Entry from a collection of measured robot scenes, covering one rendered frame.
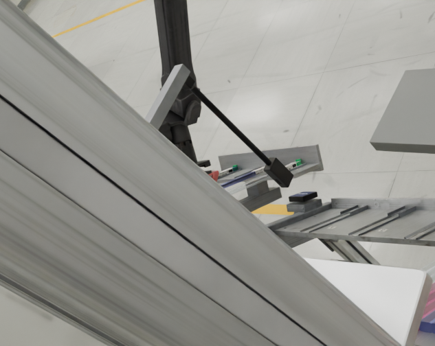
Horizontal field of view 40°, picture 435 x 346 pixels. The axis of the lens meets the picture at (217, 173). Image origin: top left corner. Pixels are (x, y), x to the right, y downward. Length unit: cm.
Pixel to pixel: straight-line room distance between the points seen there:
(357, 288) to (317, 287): 16
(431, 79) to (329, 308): 149
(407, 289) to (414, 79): 138
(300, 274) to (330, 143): 249
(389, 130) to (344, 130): 107
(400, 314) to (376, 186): 206
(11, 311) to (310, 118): 260
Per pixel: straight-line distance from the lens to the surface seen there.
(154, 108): 70
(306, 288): 16
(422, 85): 164
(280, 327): 16
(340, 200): 133
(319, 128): 275
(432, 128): 153
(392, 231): 109
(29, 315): 28
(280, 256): 15
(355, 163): 248
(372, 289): 32
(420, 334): 67
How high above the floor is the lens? 164
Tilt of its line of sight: 33 degrees down
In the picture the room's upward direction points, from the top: 48 degrees counter-clockwise
